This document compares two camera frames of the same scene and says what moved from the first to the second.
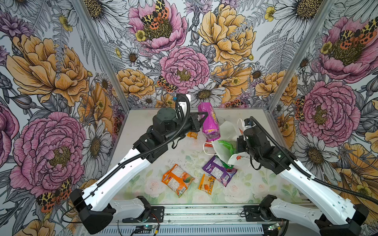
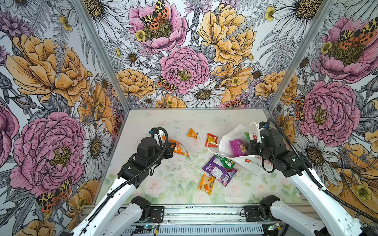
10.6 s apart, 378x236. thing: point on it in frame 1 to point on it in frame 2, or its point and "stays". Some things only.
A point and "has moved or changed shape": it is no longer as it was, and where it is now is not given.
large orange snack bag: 177,180 to 179,148
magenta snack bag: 210,127 to 239,147
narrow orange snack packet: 205,182 stays
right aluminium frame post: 297,63 stays
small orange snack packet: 192,134 stays
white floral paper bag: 229,132 has moved or changed shape
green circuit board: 144,228 stays
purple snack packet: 215,167 stays
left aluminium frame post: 102,51 stays
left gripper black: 196,124 to 169,152
